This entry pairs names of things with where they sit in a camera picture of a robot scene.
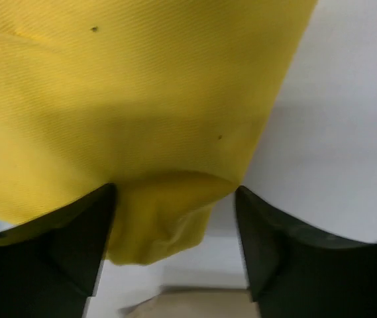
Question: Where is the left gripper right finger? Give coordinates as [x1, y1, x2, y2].
[235, 186, 377, 318]

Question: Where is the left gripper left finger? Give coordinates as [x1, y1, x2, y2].
[0, 184, 117, 317]

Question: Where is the yellow garment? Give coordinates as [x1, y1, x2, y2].
[0, 1, 316, 264]

